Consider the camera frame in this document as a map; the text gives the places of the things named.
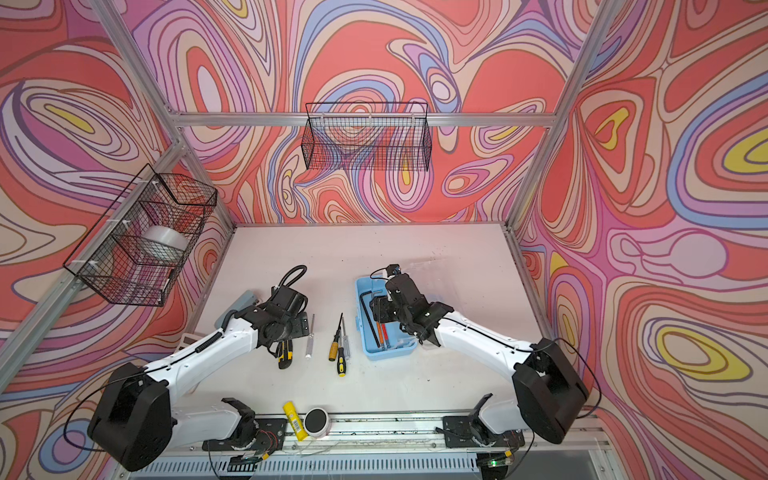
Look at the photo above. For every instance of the orange handled hex key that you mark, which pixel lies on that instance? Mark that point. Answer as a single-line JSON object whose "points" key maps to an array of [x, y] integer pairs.
{"points": [[383, 336]]}

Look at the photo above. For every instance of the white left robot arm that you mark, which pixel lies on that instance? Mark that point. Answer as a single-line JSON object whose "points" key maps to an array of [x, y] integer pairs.
{"points": [[137, 417]]}

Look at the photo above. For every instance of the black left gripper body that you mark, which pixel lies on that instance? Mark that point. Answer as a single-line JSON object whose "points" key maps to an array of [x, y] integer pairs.
{"points": [[295, 328]]}

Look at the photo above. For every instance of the light blue stapler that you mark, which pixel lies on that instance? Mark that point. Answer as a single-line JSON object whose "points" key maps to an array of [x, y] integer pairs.
{"points": [[234, 306]]}

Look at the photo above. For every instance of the black wire basket left wall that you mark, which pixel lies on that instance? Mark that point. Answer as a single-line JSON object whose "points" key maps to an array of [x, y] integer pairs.
{"points": [[123, 268]]}

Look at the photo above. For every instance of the light blue plastic tool box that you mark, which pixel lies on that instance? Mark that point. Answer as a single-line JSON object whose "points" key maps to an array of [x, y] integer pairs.
{"points": [[401, 344]]}

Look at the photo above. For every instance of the silver small screwdriver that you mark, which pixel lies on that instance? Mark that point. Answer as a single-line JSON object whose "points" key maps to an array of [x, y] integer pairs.
{"points": [[346, 345]]}

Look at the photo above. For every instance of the white calculator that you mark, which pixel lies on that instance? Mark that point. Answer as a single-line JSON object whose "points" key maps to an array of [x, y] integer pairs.
{"points": [[186, 340]]}

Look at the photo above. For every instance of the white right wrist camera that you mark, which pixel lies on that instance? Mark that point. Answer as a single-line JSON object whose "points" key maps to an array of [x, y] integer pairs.
{"points": [[392, 270]]}

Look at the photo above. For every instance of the yellow glue stick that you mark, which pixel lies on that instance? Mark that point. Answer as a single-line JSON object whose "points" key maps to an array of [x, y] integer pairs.
{"points": [[294, 421]]}

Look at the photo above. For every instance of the yellow black screwdriver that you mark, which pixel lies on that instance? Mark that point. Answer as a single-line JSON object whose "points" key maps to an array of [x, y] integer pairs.
{"points": [[341, 366]]}

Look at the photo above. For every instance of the grey duct tape roll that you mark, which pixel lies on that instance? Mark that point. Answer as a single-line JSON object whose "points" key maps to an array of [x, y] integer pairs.
{"points": [[165, 239]]}

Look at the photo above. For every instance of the yellow black utility knife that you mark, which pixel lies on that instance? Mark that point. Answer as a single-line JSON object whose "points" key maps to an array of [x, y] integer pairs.
{"points": [[285, 354]]}

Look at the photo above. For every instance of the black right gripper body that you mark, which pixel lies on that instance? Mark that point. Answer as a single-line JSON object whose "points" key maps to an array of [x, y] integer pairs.
{"points": [[388, 311]]}

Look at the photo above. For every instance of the black white tape roll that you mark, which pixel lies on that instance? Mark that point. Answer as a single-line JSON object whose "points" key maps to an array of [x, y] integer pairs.
{"points": [[317, 423]]}

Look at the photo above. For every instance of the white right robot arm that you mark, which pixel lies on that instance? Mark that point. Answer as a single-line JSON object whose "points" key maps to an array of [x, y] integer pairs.
{"points": [[548, 393]]}

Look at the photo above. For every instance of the black large hex key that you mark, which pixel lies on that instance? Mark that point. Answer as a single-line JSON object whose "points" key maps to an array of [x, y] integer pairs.
{"points": [[365, 309]]}

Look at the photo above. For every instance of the aluminium mounting rail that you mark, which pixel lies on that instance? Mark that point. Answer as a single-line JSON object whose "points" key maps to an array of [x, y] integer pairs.
{"points": [[399, 446]]}

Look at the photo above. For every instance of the orange black screwdriver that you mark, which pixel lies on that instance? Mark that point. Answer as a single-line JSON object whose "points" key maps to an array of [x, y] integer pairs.
{"points": [[334, 348]]}

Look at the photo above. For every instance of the black wire basket back wall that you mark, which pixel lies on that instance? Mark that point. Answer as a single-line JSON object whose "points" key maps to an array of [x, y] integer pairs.
{"points": [[363, 136]]}

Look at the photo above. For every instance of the black wire basket wall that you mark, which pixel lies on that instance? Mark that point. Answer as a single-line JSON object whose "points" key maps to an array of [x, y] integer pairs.
{"points": [[363, 136], [123, 268]]}

